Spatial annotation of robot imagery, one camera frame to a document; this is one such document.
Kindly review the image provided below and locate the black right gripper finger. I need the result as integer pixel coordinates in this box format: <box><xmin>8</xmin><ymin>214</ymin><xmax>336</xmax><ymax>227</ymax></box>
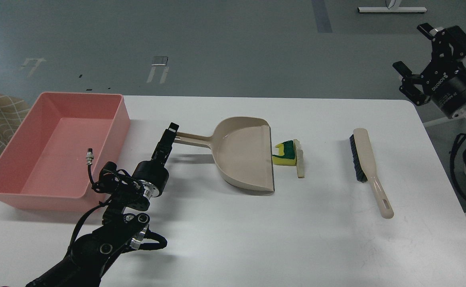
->
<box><xmin>417</xmin><ymin>22</ymin><xmax>466</xmax><ymax>72</ymax></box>
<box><xmin>392</xmin><ymin>61</ymin><xmax>431</xmax><ymax>106</ymax></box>

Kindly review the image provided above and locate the pink plastic bin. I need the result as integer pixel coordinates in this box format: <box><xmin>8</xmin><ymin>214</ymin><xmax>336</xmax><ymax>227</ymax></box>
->
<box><xmin>0</xmin><ymin>92</ymin><xmax>130</xmax><ymax>212</ymax></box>

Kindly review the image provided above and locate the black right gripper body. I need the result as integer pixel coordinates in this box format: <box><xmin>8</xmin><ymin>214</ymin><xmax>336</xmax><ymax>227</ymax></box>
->
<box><xmin>421</xmin><ymin>67</ymin><xmax>466</xmax><ymax>119</ymax></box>

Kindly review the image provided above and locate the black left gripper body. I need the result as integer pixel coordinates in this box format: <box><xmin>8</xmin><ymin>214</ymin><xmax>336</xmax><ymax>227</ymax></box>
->
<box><xmin>132</xmin><ymin>150</ymin><xmax>170</xmax><ymax>197</ymax></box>

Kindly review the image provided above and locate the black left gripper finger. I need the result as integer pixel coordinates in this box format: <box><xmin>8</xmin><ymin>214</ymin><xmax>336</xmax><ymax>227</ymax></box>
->
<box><xmin>162</xmin><ymin>122</ymin><xmax>180</xmax><ymax>154</ymax></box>
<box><xmin>152</xmin><ymin>130</ymin><xmax>170</xmax><ymax>162</ymax></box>

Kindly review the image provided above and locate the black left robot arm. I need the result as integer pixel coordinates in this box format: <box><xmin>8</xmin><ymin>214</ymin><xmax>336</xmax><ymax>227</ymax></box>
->
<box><xmin>28</xmin><ymin>122</ymin><xmax>179</xmax><ymax>287</ymax></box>

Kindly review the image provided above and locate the yellow green sponge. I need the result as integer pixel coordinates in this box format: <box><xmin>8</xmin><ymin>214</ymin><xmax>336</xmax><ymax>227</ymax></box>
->
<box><xmin>272</xmin><ymin>140</ymin><xmax>297</xmax><ymax>166</ymax></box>

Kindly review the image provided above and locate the white stand base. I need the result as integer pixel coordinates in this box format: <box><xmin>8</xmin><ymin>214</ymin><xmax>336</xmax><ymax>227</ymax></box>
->
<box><xmin>357</xmin><ymin>7</ymin><xmax>428</xmax><ymax>14</ymax></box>

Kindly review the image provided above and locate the white bread slice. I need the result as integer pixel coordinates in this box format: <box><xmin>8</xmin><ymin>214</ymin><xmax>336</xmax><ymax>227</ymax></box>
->
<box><xmin>293</xmin><ymin>139</ymin><xmax>305</xmax><ymax>179</ymax></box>

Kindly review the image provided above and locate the beige plastic dustpan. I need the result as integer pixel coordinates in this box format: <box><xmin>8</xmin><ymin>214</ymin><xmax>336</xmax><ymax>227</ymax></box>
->
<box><xmin>174</xmin><ymin>116</ymin><xmax>275</xmax><ymax>195</ymax></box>

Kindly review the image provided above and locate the beige hand brush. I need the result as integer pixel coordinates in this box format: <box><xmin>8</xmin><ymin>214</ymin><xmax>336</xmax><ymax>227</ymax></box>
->
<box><xmin>349</xmin><ymin>128</ymin><xmax>394</xmax><ymax>219</ymax></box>

